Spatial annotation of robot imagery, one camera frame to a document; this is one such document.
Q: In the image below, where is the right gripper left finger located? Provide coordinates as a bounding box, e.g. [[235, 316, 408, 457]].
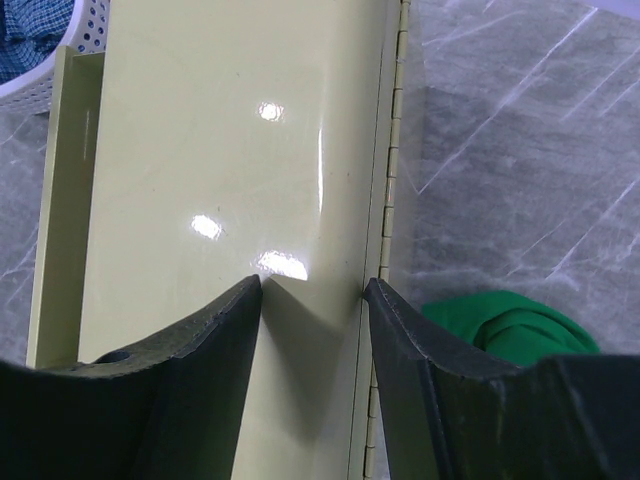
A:
[[1, 275, 262, 479]]

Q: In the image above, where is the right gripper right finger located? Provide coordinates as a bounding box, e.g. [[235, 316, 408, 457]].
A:
[[364, 278, 639, 479]]

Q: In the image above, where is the olive green tool chest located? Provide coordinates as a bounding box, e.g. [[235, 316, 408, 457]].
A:
[[26, 1, 411, 479]]

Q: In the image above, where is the green cloth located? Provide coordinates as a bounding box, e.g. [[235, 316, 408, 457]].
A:
[[422, 291, 600, 366]]

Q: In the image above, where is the white plastic basket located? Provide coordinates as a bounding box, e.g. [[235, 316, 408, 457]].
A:
[[1, 1, 111, 115]]

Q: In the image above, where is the blue cloth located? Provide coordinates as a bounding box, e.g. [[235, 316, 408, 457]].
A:
[[1, 0, 74, 84]]

